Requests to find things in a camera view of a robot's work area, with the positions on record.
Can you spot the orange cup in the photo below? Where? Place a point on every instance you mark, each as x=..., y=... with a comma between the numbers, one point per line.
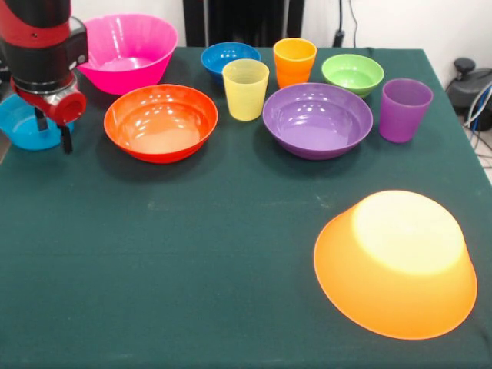
x=294, y=63

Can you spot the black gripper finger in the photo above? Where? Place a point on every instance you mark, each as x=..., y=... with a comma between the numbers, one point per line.
x=67, y=138
x=40, y=121

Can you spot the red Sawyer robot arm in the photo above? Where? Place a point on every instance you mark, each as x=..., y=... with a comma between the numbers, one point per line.
x=34, y=42

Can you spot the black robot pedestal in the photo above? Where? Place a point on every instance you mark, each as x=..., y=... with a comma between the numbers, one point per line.
x=246, y=19

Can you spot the pink bowl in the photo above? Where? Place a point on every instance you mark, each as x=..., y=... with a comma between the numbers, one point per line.
x=130, y=50

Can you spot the large yellow-orange bowl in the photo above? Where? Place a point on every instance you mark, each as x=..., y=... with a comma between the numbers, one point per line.
x=396, y=292

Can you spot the purple bowl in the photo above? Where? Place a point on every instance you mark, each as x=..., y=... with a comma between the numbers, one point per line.
x=315, y=123

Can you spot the purple cup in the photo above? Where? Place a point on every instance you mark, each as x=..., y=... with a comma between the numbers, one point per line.
x=403, y=115

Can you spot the green bowl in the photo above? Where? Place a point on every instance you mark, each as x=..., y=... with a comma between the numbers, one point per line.
x=351, y=73

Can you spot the yellow cup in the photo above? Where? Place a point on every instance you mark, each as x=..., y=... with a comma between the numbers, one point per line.
x=246, y=96

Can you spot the red bowl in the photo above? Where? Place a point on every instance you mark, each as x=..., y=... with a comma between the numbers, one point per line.
x=161, y=127

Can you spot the dark green tablecloth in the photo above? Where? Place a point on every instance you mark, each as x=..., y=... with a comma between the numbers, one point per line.
x=192, y=250

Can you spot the dark blue bowl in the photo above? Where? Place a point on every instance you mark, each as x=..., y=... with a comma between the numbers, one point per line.
x=217, y=57

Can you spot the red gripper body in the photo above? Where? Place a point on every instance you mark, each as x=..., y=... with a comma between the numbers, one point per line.
x=65, y=109

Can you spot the light blue bowl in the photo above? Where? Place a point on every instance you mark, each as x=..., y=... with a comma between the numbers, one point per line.
x=19, y=130

